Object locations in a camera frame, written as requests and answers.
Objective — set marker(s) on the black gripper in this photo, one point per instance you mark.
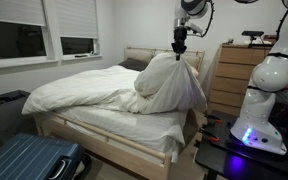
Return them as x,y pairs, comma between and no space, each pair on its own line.
180,36

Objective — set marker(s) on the black remote control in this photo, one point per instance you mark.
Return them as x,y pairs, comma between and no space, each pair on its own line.
81,55

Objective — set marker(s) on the light wooden bed frame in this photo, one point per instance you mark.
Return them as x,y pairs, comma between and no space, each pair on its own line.
117,146

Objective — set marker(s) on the white bed sheet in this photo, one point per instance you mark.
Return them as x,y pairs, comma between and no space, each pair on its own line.
134,128

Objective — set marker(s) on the narrow white roller blind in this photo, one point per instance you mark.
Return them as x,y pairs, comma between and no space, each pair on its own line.
77,18

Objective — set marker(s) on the wooden dresser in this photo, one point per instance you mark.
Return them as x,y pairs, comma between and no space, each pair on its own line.
232,76

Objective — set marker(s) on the wide white roller blind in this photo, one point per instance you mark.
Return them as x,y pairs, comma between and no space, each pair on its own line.
14,11

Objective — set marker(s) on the orange black clamp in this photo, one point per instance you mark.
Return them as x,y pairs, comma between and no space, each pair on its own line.
209,135
214,119

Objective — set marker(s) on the dark ottoman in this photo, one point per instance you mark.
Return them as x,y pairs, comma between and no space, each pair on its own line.
4,113

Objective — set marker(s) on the blue hard suitcase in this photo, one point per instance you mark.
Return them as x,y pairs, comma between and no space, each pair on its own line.
27,156

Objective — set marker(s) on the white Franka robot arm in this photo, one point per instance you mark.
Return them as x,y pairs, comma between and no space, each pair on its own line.
270,73

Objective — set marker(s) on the black camera on stand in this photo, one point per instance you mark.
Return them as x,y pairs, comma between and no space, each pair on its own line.
252,34

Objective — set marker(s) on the dark grey pillow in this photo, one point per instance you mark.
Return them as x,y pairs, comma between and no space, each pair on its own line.
132,64

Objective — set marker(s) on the narrow window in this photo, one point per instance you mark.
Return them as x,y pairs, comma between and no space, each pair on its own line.
77,45

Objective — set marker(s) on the wide window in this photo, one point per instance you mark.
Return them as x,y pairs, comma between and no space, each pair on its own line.
14,41

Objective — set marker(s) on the white patterned duvet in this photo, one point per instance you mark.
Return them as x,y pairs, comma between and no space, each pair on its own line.
100,86

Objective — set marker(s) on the small brown box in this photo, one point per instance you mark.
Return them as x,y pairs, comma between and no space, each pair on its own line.
270,38

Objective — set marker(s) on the black robot table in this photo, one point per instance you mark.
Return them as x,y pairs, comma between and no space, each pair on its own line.
250,163

